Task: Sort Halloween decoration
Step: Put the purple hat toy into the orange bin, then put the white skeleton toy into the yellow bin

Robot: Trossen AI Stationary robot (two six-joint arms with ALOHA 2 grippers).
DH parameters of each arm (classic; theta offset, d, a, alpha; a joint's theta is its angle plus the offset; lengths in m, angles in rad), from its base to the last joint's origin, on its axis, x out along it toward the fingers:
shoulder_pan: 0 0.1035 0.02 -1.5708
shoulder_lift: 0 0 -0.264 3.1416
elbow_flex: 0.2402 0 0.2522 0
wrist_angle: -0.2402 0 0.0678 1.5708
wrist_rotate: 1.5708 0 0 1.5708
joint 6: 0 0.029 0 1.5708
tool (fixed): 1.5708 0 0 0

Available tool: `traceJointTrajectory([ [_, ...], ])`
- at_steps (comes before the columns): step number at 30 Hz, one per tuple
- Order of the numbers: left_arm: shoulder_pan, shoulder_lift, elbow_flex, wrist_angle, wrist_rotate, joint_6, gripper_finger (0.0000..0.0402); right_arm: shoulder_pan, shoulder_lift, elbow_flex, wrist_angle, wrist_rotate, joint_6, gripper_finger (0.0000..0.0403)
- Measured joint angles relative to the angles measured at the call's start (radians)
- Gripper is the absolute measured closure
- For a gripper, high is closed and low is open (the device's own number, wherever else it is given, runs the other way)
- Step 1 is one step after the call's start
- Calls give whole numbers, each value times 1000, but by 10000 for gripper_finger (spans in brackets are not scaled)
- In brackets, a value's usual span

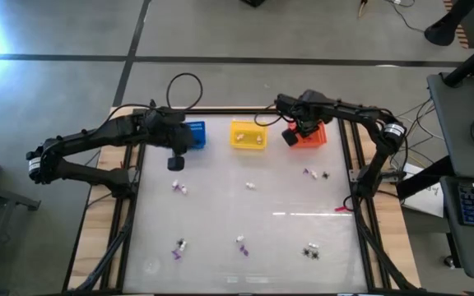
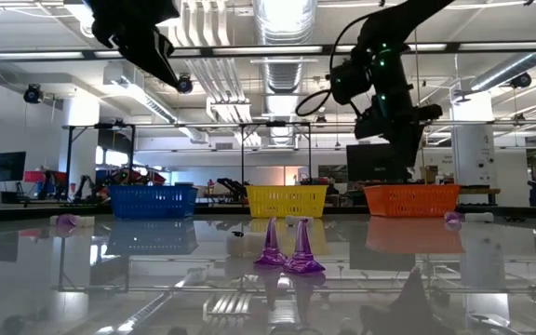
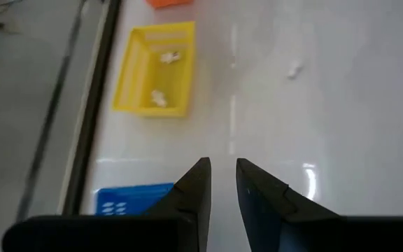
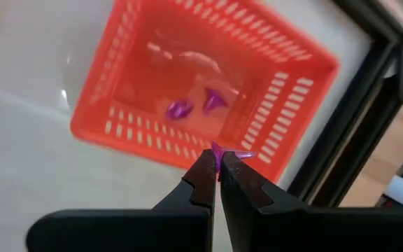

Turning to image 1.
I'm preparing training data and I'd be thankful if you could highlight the blue plastic basket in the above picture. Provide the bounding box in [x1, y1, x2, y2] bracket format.
[181, 120, 207, 150]

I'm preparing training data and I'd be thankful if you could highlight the orange plastic basket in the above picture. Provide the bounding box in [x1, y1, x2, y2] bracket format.
[286, 121, 328, 149]

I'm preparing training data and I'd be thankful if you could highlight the yellow plastic basket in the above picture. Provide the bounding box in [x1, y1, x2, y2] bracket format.
[230, 119, 269, 150]

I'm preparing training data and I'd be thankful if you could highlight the black desk leg bar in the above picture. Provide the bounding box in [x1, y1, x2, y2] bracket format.
[397, 155, 448, 198]

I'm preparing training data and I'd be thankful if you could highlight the white paper sheet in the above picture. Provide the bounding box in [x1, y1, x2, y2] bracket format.
[401, 162, 446, 219]

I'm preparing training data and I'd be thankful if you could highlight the black stand foot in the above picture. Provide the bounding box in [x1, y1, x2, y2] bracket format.
[424, 0, 474, 46]

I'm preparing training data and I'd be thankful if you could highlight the black slanted pole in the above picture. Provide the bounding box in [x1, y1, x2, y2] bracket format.
[442, 30, 474, 88]

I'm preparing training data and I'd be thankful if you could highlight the orange striped floor mat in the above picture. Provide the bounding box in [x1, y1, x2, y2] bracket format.
[444, 0, 474, 57]

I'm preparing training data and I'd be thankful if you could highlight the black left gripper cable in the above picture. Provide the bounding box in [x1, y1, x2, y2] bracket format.
[165, 72, 203, 112]

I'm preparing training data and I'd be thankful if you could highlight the black aluminium table frame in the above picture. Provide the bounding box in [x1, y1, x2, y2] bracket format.
[62, 98, 425, 296]

